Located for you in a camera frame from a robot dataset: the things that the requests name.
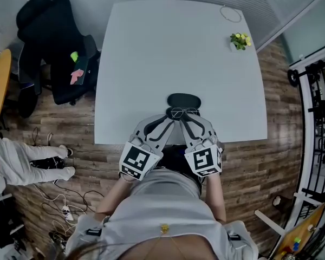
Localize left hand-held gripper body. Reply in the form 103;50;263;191
119;134;164;181

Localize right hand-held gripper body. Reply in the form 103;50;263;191
184;134;224;178

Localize thin metal round glasses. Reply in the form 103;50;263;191
170;107;201;119

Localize black glasses case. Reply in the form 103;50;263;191
165;93;202;118

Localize person's left forearm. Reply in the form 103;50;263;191
95;175;138;219

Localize person's right forearm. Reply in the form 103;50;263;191
204;174;228;223

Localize person's dark trousers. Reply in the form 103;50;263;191
159;144;203;191

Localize person's grey shirt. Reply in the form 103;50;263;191
66;167;259;260

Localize pink flat object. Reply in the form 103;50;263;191
70;69;85;86

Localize dark flat notebook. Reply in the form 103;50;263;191
71;55;90;86

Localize white power strip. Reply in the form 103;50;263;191
61;205;75;222

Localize white table leg bar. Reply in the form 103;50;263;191
254;209;287;237

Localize small potted green plant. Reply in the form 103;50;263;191
229;32;252;53

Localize black metal rack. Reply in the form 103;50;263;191
287;40;325;202

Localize wooden board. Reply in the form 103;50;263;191
275;202;325;260

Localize coloured toy blocks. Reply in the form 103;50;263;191
291;236;302;252

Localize black office chair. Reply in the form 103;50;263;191
15;0;101;119

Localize black bag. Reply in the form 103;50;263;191
0;212;27;250

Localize black floor cable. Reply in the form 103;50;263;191
40;181;105;229

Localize white floor cable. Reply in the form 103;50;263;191
32;183;79;237

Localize round table cable grommet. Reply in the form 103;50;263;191
219;5;243;24

